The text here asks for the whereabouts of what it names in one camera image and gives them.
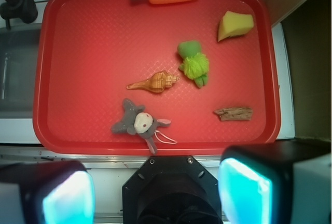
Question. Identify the red plastic tray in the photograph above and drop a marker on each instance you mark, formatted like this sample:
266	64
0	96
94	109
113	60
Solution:
90	50

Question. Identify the brown wood chip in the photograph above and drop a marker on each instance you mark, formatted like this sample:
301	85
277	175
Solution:
234	113

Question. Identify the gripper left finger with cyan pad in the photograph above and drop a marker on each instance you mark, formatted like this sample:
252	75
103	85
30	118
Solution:
49	192

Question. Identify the yellow sponge wedge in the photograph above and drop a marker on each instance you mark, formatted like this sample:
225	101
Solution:
234	24

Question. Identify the orange striped seashell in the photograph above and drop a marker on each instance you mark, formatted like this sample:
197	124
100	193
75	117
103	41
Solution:
157	83

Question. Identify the grey metal sink basin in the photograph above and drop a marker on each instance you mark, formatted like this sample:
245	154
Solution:
19	52

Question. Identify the grey plush donkey toy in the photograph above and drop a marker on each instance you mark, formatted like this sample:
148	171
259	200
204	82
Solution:
136	121

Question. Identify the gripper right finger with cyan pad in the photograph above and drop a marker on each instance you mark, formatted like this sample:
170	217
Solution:
281	182

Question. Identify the green plush toy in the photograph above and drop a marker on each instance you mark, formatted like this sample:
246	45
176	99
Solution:
195	64

